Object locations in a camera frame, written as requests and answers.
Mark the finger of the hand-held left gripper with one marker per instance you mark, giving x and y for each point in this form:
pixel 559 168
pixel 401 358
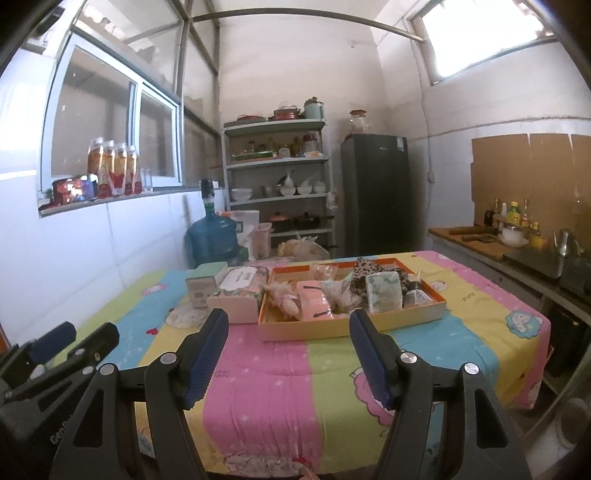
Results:
pixel 53 341
pixel 94 341

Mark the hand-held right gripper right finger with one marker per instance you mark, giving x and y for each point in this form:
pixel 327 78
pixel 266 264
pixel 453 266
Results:
pixel 370 360

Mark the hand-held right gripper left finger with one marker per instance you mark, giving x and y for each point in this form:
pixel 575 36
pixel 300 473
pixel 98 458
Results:
pixel 208 355

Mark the shallow orange cardboard box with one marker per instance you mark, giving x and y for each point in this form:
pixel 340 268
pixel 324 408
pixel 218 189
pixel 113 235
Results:
pixel 332 330

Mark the pink packet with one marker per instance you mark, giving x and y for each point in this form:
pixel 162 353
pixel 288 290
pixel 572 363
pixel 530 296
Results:
pixel 316 302

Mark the shiny packet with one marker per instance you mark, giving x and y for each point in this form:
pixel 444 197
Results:
pixel 418 295

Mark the plush doll pink dress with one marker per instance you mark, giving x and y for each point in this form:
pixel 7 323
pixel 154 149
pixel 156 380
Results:
pixel 281 300

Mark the leopard print cloth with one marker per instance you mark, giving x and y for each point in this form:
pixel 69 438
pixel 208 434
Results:
pixel 369 266

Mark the green cardboard box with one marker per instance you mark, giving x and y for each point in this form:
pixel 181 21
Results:
pixel 203 284

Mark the floral tissue pack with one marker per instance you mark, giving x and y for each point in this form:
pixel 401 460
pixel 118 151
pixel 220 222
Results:
pixel 240 286

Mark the colourful printed blanket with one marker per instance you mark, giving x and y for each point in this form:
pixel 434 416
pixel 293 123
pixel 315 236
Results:
pixel 277 401

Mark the blue water jug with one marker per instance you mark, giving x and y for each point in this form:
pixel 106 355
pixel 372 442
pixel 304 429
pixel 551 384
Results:
pixel 212 240

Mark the clear plastic container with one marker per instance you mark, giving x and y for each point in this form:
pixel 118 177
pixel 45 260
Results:
pixel 262 242

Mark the plastic bag with cabbage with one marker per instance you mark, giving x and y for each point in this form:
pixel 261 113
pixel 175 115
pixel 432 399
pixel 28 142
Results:
pixel 304 249

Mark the white sack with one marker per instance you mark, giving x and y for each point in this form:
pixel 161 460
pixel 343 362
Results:
pixel 244 230

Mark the kitchen counter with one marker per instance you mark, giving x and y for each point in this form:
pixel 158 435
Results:
pixel 466 247

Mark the red cooking pot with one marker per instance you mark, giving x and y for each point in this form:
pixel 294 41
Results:
pixel 280 223

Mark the black water pump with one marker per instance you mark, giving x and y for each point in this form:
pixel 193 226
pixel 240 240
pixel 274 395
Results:
pixel 207 196

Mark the dark grey fridge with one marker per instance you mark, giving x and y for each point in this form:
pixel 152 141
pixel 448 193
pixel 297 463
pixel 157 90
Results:
pixel 376 198

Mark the large white bowl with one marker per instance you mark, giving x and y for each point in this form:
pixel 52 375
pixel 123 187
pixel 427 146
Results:
pixel 241 194

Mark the clear drinking glass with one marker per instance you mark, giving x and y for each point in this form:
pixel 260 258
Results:
pixel 146 180

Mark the small white bowl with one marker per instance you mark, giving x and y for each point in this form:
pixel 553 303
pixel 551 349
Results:
pixel 304 189
pixel 319 188

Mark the dark sauce bottle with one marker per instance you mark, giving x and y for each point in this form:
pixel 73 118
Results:
pixel 488 219

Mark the white bowl on saucer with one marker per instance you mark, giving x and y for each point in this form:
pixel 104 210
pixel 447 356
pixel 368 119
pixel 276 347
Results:
pixel 515 235

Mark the black induction cooker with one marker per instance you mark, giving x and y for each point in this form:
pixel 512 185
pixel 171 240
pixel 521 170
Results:
pixel 535 263

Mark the white bucket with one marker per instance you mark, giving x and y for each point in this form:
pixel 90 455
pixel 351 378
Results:
pixel 554 438

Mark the yellow green bottle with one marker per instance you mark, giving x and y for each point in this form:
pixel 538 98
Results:
pixel 514 216

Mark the green tray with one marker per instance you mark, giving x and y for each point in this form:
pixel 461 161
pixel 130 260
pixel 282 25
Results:
pixel 251 156

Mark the white metal shelf rack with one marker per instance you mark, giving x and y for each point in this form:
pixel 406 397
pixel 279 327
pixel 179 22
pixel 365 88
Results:
pixel 277 162

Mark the metal kettle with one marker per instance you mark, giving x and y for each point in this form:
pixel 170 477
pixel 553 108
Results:
pixel 565 244

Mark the aluminium sliding window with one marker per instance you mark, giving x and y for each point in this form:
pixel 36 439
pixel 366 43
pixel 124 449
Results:
pixel 101 110

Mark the glass jar red lid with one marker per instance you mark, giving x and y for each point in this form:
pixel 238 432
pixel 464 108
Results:
pixel 359 123

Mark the flat red pan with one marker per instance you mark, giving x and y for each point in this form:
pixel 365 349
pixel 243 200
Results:
pixel 251 118

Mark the cardboard sheet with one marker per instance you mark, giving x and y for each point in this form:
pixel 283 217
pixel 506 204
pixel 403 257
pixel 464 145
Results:
pixel 531 170

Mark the red lidded pot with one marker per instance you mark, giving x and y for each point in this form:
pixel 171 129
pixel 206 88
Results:
pixel 287 114

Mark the green enamel canister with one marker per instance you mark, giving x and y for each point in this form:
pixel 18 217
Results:
pixel 314 110

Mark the high bright window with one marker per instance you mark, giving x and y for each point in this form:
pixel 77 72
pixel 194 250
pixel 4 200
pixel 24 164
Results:
pixel 485 37

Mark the metal ceiling pipe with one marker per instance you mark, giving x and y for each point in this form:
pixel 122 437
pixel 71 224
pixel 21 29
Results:
pixel 300 16

